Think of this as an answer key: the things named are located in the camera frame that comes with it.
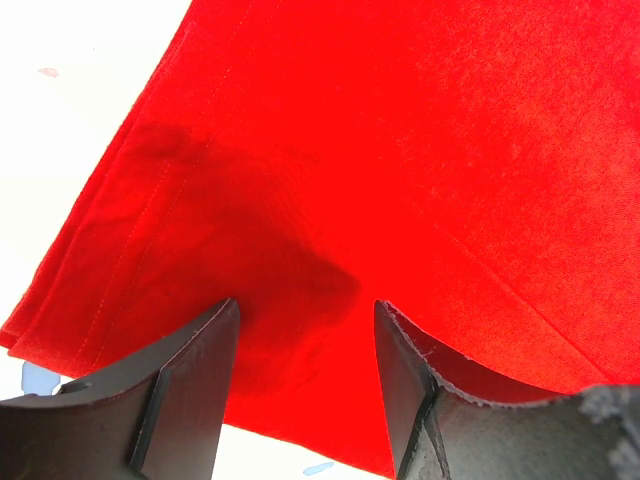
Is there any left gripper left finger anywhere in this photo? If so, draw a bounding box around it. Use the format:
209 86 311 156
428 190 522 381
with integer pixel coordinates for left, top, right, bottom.
1 299 240 479

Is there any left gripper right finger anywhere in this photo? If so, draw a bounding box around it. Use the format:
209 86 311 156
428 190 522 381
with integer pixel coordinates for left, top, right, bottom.
374 301 639 480

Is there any red t shirt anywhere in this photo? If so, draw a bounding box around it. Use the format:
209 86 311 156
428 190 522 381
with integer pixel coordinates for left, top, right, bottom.
1 1 639 476

